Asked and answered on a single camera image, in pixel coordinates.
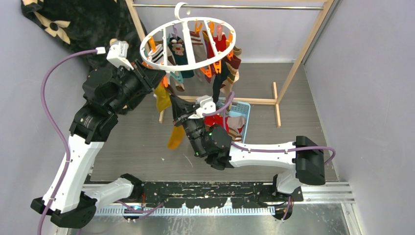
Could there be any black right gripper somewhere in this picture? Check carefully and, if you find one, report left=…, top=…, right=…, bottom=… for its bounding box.
left=170, top=94, right=207, bottom=157

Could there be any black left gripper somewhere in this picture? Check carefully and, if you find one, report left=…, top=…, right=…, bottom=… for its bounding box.
left=108, top=59, right=165, bottom=116

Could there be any orange hanger clip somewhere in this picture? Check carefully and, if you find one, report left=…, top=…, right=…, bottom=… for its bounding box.
left=200, top=60, right=222, bottom=78
left=161, top=75, right=169, bottom=88

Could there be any mustard yellow sock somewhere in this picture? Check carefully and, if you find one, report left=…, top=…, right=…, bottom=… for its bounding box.
left=154, top=83, right=171, bottom=113

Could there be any white round clip hanger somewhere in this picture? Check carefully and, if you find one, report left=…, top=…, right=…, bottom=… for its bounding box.
left=139, top=2, right=236, bottom=74

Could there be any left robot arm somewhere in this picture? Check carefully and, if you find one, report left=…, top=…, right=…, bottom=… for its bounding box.
left=31, top=61, right=164, bottom=229

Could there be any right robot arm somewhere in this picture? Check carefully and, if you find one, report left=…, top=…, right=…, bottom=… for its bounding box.
left=170, top=94, right=326, bottom=201

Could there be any teal hanger clip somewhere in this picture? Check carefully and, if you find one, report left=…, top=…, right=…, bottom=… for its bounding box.
left=169, top=71, right=184, bottom=84

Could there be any orange open hanger clip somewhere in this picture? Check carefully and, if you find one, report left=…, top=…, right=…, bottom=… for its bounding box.
left=200, top=60, right=222, bottom=78

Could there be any green monkey face sock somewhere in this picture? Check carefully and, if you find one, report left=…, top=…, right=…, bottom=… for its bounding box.
left=168, top=36, right=188, bottom=66

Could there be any black hanging sock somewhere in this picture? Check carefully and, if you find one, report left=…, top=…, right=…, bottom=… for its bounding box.
left=212, top=70, right=230, bottom=103

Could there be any light blue sock basket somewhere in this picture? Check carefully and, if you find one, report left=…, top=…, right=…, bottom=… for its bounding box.
left=215, top=98, right=252, bottom=143

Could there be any brown striped hanging sock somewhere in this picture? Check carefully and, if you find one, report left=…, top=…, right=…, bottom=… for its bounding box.
left=221, top=46, right=242, bottom=96

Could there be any metal hanging rod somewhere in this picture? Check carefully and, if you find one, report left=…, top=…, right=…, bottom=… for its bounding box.
left=133, top=3, right=323, bottom=11

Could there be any red patterned hanging sock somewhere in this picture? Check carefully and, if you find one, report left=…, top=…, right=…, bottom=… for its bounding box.
left=206, top=33, right=227, bottom=59

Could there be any black floral fleece blanket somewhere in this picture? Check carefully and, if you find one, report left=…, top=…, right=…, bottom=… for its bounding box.
left=21, top=0, right=142, bottom=62

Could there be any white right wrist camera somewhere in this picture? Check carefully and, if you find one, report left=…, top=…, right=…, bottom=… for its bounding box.
left=189, top=95, right=216, bottom=119

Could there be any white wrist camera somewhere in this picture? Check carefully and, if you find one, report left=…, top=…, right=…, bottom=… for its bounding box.
left=94, top=40, right=134, bottom=71
left=189, top=95, right=216, bottom=119

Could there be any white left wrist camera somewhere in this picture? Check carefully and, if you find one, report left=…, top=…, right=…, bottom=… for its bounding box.
left=94, top=40, right=134, bottom=71

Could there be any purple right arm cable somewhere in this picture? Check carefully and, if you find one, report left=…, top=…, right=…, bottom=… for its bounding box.
left=202, top=91, right=337, bottom=221

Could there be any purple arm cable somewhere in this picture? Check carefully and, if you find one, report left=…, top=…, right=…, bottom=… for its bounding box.
left=36, top=48, right=98, bottom=235
left=202, top=91, right=337, bottom=221

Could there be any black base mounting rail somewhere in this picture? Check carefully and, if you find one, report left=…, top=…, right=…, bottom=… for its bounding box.
left=122, top=181, right=303, bottom=209

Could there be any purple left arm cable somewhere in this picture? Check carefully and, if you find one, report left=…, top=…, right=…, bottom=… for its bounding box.
left=36, top=48, right=98, bottom=235

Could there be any wooden clothes rack frame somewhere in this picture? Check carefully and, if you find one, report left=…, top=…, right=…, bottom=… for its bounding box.
left=125, top=0, right=335, bottom=128

